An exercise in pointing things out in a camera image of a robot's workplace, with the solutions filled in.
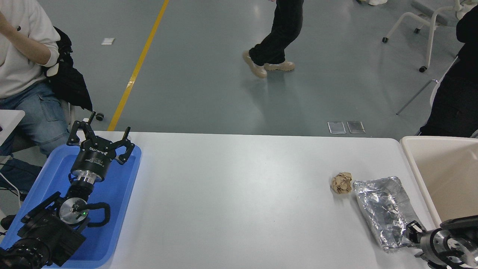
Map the white cable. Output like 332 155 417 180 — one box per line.
0 172 22 210

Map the crumpled tan paper ball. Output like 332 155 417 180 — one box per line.
330 172 353 195

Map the white frame chair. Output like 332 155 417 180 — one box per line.
382 0 464 73

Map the office chair with casters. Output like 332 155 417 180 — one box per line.
62 99 105 129

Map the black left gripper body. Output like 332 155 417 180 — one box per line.
71 138 117 180

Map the blue plastic tray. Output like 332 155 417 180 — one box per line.
0 143 142 269

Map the small white table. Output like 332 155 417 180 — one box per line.
0 109 26 147

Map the small black object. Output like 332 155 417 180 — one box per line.
0 214 17 231

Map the black jacket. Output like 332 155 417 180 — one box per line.
42 26 94 112

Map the silver foil plate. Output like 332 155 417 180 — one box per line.
352 176 427 251

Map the clear rectangular floor plate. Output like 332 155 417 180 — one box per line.
328 121 347 135
346 121 366 134

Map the large pale plastic bin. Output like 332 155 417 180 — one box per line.
399 136 478 229

